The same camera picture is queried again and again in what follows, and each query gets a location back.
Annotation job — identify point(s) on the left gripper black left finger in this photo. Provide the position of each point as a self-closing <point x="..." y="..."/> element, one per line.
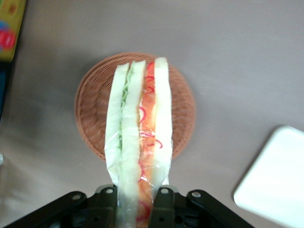
<point x="104" y="209"/>

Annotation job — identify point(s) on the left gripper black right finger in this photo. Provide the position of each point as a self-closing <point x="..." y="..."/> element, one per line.
<point x="166" y="209"/>

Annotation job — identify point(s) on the plastic-wrapped sandwich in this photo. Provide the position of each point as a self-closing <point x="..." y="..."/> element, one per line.
<point x="128" y="130"/>

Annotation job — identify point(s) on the round brown wicker basket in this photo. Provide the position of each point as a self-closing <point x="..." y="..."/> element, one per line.
<point x="95" y="107"/>

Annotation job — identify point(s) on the beige plastic tray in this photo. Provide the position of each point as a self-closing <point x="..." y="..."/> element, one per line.
<point x="280" y="180"/>

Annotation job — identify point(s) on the black yellow-panel control box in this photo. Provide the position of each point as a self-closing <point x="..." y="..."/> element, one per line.
<point x="12" y="23"/>

